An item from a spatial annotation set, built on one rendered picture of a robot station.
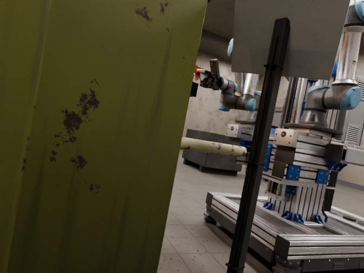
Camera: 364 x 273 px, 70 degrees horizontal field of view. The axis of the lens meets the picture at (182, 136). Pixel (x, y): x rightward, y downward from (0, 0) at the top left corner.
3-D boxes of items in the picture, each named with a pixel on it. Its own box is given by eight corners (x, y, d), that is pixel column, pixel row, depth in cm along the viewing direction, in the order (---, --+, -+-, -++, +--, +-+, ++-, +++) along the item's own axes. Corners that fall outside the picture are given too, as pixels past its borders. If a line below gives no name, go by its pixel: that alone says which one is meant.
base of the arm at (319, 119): (310, 128, 158) (313, 112, 158) (333, 130, 144) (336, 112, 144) (292, 123, 152) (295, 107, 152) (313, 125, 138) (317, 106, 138)
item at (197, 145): (236, 156, 119) (239, 144, 119) (246, 158, 115) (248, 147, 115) (163, 148, 89) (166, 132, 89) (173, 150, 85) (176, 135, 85)
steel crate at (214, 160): (215, 167, 572) (221, 135, 571) (241, 178, 476) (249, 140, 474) (179, 162, 541) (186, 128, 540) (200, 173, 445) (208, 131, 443)
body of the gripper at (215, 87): (208, 85, 144) (221, 90, 152) (210, 70, 144) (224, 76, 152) (198, 85, 150) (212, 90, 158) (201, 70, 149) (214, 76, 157)
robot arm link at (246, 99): (271, 45, 168) (254, 115, 158) (254, 45, 173) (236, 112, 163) (270, 34, 158) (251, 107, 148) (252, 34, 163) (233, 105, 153)
